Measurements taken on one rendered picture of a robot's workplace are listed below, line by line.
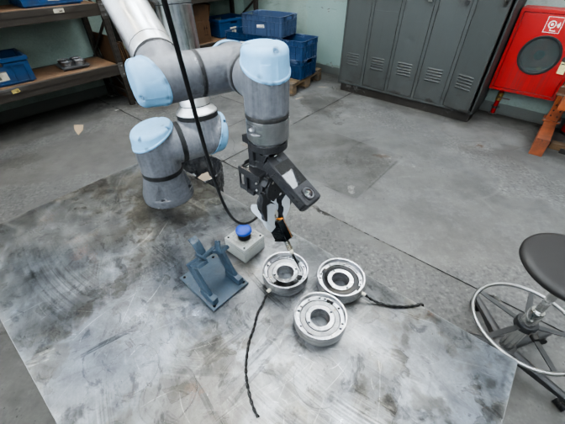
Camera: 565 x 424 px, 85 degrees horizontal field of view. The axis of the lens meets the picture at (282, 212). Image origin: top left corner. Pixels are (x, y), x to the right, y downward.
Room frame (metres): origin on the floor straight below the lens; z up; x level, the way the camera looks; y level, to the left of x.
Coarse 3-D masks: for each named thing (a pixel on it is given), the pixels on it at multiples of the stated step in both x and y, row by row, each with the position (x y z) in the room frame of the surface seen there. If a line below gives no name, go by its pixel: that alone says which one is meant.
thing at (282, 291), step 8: (272, 256) 0.49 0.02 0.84; (280, 256) 0.49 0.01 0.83; (288, 256) 0.49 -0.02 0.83; (296, 256) 0.49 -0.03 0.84; (264, 264) 0.46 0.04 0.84; (280, 264) 0.47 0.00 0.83; (288, 264) 0.47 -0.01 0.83; (304, 264) 0.47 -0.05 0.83; (264, 272) 0.45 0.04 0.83; (272, 272) 0.45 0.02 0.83; (280, 272) 0.46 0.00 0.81; (288, 272) 0.47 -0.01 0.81; (296, 272) 0.45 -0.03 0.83; (304, 272) 0.45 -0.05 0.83; (264, 280) 0.42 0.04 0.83; (280, 280) 0.42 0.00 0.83; (288, 280) 0.42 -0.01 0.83; (304, 280) 0.42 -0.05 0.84; (272, 288) 0.40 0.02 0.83; (280, 288) 0.40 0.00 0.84; (288, 288) 0.40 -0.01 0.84; (296, 288) 0.40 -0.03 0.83
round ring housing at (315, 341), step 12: (300, 300) 0.36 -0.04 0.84; (312, 300) 0.37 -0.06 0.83; (324, 300) 0.37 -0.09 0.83; (336, 300) 0.37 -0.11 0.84; (300, 312) 0.35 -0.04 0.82; (312, 312) 0.35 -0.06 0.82; (324, 312) 0.35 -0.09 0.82; (300, 324) 0.32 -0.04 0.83; (312, 324) 0.32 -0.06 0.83; (300, 336) 0.30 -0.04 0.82; (312, 336) 0.29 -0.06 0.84; (336, 336) 0.29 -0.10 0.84
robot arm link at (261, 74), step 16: (240, 48) 0.51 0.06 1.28; (256, 48) 0.48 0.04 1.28; (272, 48) 0.48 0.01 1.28; (240, 64) 0.49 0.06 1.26; (256, 64) 0.47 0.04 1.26; (272, 64) 0.47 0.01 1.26; (288, 64) 0.50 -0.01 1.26; (240, 80) 0.50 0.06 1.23; (256, 80) 0.47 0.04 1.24; (272, 80) 0.47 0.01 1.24; (288, 80) 0.50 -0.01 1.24; (256, 96) 0.47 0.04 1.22; (272, 96) 0.47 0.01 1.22; (288, 96) 0.50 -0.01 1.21; (256, 112) 0.47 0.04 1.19; (272, 112) 0.47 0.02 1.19; (288, 112) 0.50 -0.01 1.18
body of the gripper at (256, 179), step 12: (252, 144) 0.49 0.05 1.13; (252, 156) 0.51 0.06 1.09; (264, 156) 0.49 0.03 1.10; (240, 168) 0.51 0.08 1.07; (252, 168) 0.51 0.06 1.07; (240, 180) 0.51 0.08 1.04; (252, 180) 0.49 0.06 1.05; (264, 180) 0.47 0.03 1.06; (252, 192) 0.49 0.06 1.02; (276, 192) 0.48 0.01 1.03
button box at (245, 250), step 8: (232, 232) 0.56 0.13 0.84; (256, 232) 0.56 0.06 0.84; (224, 240) 0.54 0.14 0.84; (232, 240) 0.53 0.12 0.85; (240, 240) 0.53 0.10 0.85; (248, 240) 0.53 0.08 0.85; (256, 240) 0.53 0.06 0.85; (232, 248) 0.52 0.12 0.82; (240, 248) 0.51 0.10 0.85; (248, 248) 0.51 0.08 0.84; (256, 248) 0.53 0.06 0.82; (240, 256) 0.51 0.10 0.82; (248, 256) 0.51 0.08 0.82
